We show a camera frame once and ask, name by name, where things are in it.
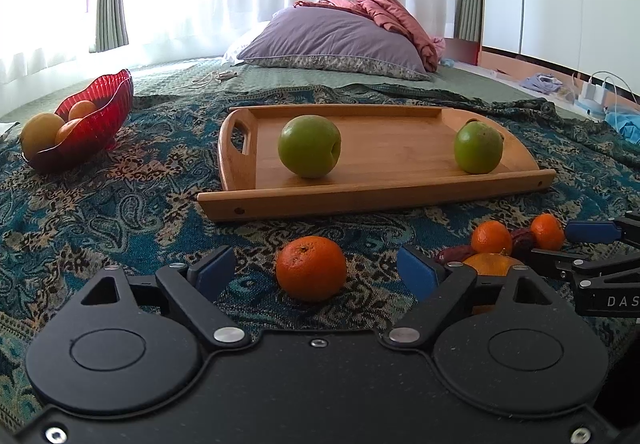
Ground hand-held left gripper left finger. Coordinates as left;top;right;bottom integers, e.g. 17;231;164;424
75;246;251;352

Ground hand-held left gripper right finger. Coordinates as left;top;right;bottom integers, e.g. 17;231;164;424
381;245;563;352

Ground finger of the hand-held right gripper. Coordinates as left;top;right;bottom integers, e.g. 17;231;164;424
565;211;640;245
531;248;640;292

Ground small tangerine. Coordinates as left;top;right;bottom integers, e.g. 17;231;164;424
530;213;566;251
276;236;348;303
471;220;514;256

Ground dark red date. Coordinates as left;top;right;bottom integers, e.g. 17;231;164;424
510;228;536;258
436;246;473;268

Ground large orange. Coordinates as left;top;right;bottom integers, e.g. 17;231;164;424
462;252;526;316

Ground wooden tray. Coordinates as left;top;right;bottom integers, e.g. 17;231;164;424
196;105;557;223

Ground patterned teal blanket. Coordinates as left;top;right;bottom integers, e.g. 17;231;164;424
0;83;640;425

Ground blue cloth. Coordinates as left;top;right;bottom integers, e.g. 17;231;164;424
604;111;640;145

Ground green apple with brown spot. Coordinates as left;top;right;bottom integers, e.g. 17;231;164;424
454;120;504;175

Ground white charger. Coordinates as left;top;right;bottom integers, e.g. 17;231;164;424
580;81;609;106

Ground lilac cloth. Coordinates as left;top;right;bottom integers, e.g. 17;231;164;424
520;73;564;95

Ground red glass bowl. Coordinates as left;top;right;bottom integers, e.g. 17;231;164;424
22;69;135;173

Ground green quilted bedsheet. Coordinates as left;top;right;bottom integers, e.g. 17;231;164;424
0;55;551;125

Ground yellow round fruit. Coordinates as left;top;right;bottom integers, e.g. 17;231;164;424
20;112;67;161

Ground white pillow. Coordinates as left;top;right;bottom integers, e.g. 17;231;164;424
221;20;271;66

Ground purple pillow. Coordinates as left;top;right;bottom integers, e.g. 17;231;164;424
236;5;435;82

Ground pink quilt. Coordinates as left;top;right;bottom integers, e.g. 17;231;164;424
294;0;447;73

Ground white cable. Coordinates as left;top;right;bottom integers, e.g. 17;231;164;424
192;69;238;89

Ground reddish wooden bed frame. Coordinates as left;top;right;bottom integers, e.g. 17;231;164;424
442;38;591;90

